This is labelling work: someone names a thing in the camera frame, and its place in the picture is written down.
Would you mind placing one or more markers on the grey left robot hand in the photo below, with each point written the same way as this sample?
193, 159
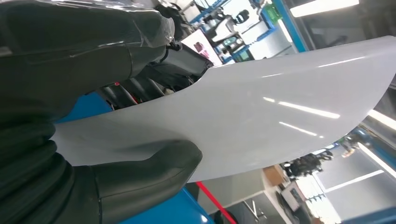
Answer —
68, 46

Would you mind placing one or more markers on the blue metal shelf rack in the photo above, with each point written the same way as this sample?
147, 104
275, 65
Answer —
173, 210

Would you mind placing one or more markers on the red barrier belt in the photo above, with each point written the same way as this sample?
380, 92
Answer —
213, 201

